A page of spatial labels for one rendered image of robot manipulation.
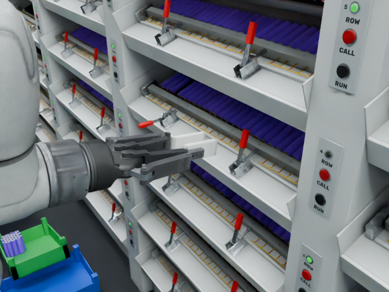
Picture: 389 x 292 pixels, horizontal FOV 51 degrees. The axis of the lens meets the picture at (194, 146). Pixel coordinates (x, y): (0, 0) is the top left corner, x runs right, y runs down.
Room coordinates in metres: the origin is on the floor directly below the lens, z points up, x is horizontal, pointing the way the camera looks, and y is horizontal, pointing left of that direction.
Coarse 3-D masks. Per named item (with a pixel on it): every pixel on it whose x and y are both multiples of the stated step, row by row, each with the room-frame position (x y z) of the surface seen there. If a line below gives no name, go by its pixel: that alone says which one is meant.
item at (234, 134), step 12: (156, 96) 1.01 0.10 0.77; (168, 96) 0.97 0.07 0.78; (180, 108) 0.93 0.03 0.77; (192, 108) 0.89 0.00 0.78; (204, 120) 0.84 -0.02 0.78; (216, 120) 0.82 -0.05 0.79; (228, 132) 0.77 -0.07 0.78; (240, 132) 0.76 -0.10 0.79; (228, 144) 0.75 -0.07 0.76; (252, 144) 0.71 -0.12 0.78; (264, 144) 0.70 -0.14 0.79; (264, 156) 0.69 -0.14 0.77; (276, 156) 0.66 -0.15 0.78; (288, 156) 0.66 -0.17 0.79; (288, 168) 0.64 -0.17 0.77
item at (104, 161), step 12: (84, 144) 0.51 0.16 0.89; (96, 144) 0.51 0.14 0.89; (96, 156) 0.49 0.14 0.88; (108, 156) 0.50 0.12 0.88; (120, 156) 0.53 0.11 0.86; (96, 168) 0.48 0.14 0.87; (108, 168) 0.49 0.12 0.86; (120, 168) 0.50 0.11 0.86; (132, 168) 0.51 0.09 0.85; (96, 180) 0.48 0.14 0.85; (108, 180) 0.49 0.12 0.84
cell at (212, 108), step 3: (225, 96) 0.91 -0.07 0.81; (228, 96) 0.91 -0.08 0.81; (219, 99) 0.90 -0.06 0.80; (222, 99) 0.90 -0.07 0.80; (225, 99) 0.90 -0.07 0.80; (216, 102) 0.89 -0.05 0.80; (219, 102) 0.89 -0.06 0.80; (222, 102) 0.89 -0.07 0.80; (213, 105) 0.88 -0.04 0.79; (216, 105) 0.88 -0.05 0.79; (207, 108) 0.88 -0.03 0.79; (210, 108) 0.88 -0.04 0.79; (213, 108) 0.88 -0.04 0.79; (210, 111) 0.87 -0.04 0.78; (210, 114) 0.88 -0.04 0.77
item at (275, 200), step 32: (160, 64) 1.09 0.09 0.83; (128, 96) 1.03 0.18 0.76; (160, 128) 0.89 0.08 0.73; (192, 128) 0.85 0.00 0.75; (192, 160) 0.81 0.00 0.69; (224, 160) 0.72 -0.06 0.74; (256, 160) 0.70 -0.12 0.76; (256, 192) 0.62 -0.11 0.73; (288, 192) 0.60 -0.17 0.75; (288, 224) 0.55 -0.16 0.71
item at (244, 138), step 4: (244, 132) 0.68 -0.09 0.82; (248, 132) 0.68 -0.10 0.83; (244, 136) 0.68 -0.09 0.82; (248, 136) 0.68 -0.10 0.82; (240, 140) 0.69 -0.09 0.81; (244, 140) 0.68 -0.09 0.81; (240, 144) 0.68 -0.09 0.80; (244, 144) 0.68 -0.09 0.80; (240, 148) 0.68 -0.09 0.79; (240, 152) 0.68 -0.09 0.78; (240, 156) 0.68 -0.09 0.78; (240, 160) 0.67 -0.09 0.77; (240, 164) 0.67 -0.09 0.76
